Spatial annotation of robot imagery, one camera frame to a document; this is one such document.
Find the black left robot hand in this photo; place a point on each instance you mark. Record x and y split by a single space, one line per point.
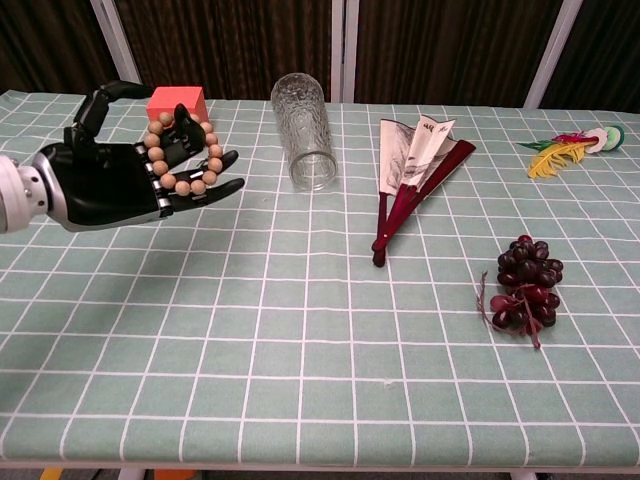
105 185

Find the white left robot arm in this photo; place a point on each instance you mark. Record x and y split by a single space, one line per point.
15 195

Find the orange-red cube block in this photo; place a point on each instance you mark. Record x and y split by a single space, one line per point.
175 96

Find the dark brown pleated curtain panel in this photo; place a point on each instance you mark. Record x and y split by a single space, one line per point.
45 45
605 55
450 50
225 45

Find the clear textured drinking glass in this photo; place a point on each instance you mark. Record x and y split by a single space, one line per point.
302 125

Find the green white checked tablecloth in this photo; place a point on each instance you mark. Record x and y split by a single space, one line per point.
320 360

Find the folding paper fan, red ribs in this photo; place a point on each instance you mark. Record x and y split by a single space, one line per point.
417 160

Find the dark purple grape bunch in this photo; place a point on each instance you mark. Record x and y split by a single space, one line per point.
527 272

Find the colourful feather shuttlecock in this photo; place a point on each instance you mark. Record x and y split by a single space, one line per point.
550 161

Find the white partition frame post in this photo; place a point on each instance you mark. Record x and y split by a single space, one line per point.
338 50
351 50
552 55
117 45

